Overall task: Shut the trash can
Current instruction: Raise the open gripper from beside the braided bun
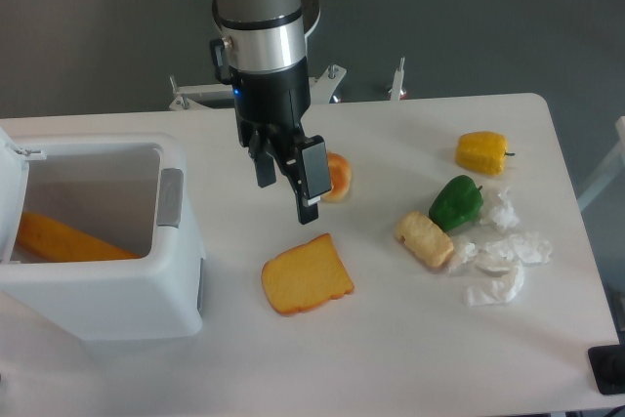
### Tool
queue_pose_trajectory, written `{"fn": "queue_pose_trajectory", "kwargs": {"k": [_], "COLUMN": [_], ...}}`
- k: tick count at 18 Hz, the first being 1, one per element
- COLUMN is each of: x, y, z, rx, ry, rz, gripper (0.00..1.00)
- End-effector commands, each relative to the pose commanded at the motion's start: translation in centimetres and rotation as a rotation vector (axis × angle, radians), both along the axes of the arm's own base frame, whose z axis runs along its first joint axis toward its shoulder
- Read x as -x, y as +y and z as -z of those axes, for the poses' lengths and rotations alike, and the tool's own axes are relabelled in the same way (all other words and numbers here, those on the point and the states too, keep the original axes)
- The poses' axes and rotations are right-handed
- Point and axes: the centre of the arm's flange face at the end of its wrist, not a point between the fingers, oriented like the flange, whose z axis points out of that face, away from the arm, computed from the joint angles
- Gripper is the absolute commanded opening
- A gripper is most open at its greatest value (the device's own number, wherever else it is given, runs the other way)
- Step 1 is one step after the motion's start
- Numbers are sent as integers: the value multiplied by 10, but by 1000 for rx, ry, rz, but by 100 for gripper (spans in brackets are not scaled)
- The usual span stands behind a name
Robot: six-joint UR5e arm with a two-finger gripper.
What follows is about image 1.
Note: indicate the pale yellow waffle pastry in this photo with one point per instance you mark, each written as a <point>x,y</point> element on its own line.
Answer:
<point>424,239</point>

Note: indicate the yellow corn piece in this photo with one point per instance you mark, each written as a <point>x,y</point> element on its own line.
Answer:
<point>484,152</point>

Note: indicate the crumpled white tissue lower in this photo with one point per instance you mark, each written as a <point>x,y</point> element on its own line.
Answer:
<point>495,290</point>

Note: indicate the knotted bread roll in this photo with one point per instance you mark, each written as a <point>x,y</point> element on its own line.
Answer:
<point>341,173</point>

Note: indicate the black device at table edge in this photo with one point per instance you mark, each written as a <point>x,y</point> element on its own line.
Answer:
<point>607,363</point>

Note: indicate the white frame at right edge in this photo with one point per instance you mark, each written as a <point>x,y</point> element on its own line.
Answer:
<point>605,172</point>

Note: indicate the white plastic trash can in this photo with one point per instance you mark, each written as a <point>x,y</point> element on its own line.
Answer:
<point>129,190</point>

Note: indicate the crumpled white tissue middle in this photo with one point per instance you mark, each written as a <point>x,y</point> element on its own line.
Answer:
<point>515,250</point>

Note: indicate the orange bread in trash can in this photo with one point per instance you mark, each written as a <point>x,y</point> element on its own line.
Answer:
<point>54,241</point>

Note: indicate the green bell pepper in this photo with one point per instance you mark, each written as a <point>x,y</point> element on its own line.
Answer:
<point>457,203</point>

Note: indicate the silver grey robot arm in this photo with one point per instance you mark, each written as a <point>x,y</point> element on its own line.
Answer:
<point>262,55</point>

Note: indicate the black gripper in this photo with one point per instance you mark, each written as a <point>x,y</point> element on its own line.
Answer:
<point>269,108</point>

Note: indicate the crumpled white tissue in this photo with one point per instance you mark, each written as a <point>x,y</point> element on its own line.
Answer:
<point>498,210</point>
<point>465,250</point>
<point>495,290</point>
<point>515,250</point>

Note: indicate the orange toast slice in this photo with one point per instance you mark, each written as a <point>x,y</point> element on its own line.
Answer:
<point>306,277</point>

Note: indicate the crumpled white tissue upper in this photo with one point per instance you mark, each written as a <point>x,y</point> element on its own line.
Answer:
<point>498,210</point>

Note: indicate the crumpled white tissue left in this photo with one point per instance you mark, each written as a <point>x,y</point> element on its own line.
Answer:
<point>465,250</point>

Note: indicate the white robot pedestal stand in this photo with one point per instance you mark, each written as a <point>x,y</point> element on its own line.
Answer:
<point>323,90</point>

